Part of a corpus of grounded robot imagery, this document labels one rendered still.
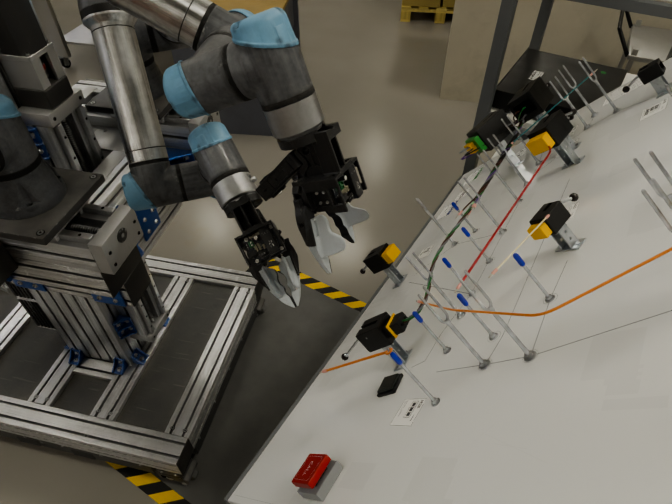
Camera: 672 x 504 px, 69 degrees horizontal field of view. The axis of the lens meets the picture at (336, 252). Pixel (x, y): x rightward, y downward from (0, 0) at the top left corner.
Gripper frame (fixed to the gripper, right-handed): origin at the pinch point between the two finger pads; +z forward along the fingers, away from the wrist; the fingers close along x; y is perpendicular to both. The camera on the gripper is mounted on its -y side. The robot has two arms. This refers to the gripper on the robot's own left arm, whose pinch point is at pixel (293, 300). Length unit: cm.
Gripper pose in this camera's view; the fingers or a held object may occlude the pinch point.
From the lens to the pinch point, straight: 90.1
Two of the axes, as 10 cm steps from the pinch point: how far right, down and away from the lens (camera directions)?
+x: 8.9, -4.6, 0.3
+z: 4.6, 8.8, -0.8
